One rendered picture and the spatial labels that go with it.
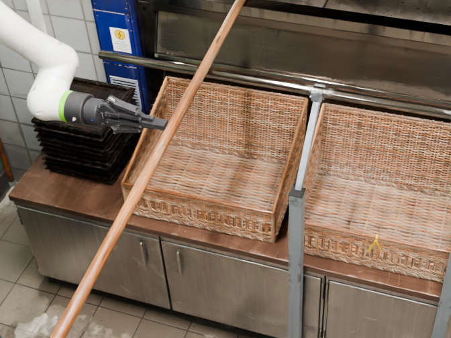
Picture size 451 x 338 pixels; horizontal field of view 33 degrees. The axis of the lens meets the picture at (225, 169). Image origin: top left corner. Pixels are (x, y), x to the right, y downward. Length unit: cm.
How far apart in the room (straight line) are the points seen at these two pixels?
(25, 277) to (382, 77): 175
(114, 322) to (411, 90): 150
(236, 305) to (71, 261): 69
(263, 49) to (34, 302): 145
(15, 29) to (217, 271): 113
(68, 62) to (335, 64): 92
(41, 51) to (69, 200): 79
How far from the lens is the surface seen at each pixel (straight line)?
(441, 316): 251
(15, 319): 331
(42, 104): 224
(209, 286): 284
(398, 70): 263
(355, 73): 266
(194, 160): 291
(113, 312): 322
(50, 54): 225
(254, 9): 263
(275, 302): 277
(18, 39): 219
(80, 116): 220
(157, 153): 204
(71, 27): 302
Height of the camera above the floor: 256
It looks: 44 degrees down
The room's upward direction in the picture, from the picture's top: 4 degrees counter-clockwise
